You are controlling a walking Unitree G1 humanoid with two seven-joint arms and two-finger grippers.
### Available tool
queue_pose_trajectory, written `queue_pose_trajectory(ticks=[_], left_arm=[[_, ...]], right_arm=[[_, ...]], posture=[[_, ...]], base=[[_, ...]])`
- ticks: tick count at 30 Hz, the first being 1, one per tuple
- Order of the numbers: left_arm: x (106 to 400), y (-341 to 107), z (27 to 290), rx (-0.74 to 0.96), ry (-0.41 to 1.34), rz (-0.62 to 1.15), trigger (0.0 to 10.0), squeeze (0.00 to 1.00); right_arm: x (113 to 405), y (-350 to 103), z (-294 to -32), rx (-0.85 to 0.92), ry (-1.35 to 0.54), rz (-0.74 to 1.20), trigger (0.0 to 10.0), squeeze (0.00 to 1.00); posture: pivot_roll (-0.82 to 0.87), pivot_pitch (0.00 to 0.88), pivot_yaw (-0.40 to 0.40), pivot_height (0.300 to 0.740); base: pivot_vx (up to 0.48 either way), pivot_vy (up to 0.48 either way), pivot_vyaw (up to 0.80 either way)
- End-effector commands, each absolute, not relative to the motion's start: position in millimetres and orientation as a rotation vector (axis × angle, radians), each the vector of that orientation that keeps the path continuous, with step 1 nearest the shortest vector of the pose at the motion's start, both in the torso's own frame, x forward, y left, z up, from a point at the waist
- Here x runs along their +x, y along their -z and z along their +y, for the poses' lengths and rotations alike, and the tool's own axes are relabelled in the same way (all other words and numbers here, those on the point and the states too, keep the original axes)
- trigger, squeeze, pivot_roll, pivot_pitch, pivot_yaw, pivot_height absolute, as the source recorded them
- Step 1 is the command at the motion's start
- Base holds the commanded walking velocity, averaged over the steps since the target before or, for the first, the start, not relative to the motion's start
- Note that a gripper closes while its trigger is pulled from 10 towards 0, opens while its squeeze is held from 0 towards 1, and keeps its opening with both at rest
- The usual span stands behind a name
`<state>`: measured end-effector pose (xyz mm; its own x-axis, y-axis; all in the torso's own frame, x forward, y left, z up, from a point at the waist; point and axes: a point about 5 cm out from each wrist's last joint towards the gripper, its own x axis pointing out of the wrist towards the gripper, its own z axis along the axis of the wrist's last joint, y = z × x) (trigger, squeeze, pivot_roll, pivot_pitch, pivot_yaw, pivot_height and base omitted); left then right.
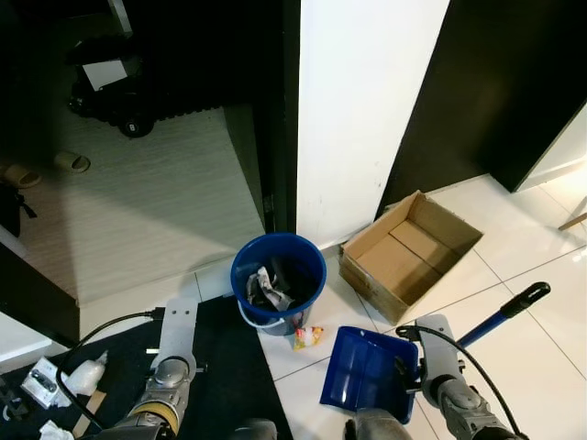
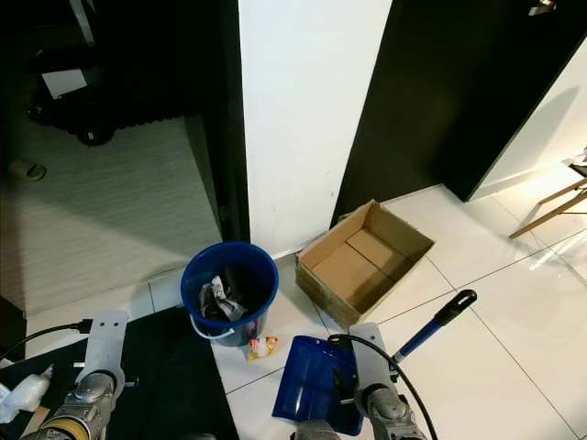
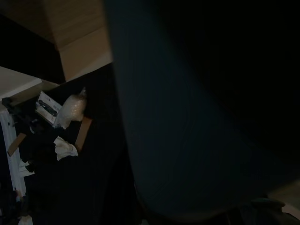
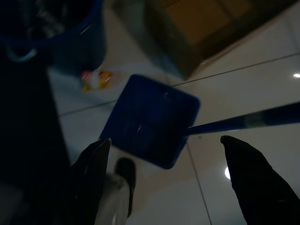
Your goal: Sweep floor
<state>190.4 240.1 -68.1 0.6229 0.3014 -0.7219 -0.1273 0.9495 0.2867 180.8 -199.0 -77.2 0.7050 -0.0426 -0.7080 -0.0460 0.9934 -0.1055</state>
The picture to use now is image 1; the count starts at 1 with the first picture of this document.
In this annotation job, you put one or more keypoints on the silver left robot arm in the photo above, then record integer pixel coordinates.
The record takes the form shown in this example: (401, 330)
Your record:
(178, 330)

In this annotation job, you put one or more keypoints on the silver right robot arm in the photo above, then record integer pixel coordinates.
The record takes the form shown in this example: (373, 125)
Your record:
(440, 344)

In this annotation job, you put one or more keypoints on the black floor mat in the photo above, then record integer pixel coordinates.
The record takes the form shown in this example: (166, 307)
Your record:
(225, 367)

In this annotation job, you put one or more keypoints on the wooden chair legs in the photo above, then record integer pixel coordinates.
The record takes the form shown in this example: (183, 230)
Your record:
(573, 221)

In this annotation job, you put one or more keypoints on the dark brown door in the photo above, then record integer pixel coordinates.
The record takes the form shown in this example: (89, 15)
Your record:
(495, 82)

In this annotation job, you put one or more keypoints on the open brown cardboard box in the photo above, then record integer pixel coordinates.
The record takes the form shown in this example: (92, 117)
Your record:
(404, 261)

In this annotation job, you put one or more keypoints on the blue plastic bucket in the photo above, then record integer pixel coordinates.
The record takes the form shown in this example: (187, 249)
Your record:
(307, 270)

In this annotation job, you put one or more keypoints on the grey right robot leg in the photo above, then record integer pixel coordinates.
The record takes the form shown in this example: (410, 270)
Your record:
(376, 426)

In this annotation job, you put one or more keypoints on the yellow red snack wrapper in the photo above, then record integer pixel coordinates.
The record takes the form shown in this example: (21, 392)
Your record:
(308, 337)

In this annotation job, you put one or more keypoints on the crumpled grey paper trash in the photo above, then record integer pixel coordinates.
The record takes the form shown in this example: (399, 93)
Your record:
(268, 289)

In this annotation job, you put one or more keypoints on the black wheeled chair base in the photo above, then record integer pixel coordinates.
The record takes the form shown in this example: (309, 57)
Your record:
(128, 115)

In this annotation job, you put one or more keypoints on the white paper sheet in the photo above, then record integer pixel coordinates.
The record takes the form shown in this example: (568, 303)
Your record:
(104, 74)

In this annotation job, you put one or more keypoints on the beige slipper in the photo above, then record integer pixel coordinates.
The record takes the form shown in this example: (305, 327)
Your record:
(71, 162)
(18, 176)

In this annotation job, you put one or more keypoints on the clear white plastic bag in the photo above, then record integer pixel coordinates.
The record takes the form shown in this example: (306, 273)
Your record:
(87, 376)

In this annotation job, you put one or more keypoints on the brown cardboard scrap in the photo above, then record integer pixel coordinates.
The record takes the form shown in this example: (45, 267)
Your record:
(89, 414)

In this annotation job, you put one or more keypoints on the black low cabinet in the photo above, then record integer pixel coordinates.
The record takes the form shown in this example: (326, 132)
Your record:
(37, 298)

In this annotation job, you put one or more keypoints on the white small packet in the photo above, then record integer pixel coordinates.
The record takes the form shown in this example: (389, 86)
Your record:
(41, 383)

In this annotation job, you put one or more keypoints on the dark door frame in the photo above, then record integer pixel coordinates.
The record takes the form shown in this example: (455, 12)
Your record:
(280, 110)

